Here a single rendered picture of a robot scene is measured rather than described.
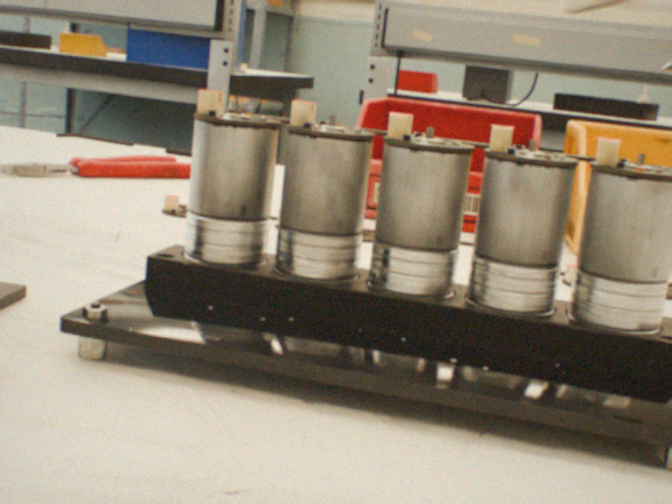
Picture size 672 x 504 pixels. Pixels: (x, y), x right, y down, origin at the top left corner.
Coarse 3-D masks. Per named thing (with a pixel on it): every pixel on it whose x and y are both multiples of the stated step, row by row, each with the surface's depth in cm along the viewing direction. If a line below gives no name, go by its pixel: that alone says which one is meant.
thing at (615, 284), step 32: (608, 192) 25; (640, 192) 25; (608, 224) 25; (640, 224) 25; (608, 256) 25; (640, 256) 25; (576, 288) 26; (608, 288) 25; (640, 288) 25; (576, 320) 26; (608, 320) 26; (640, 320) 25
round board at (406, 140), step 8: (384, 136) 27; (408, 136) 26; (416, 136) 28; (424, 136) 28; (400, 144) 26; (408, 144) 26; (416, 144) 26; (424, 144) 26; (432, 144) 26; (440, 144) 26; (448, 144) 27; (456, 144) 27; (464, 144) 28; (464, 152) 26
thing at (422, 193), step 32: (384, 160) 27; (416, 160) 26; (448, 160) 26; (384, 192) 27; (416, 192) 26; (448, 192) 26; (384, 224) 27; (416, 224) 26; (448, 224) 27; (384, 256) 27; (416, 256) 27; (448, 256) 27; (384, 288) 27; (416, 288) 27; (448, 288) 27
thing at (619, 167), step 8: (624, 160) 26; (592, 168) 26; (600, 168) 25; (608, 168) 25; (616, 168) 25; (624, 168) 25; (656, 168) 27; (664, 168) 26; (640, 176) 25; (648, 176) 25; (656, 176) 25; (664, 176) 25
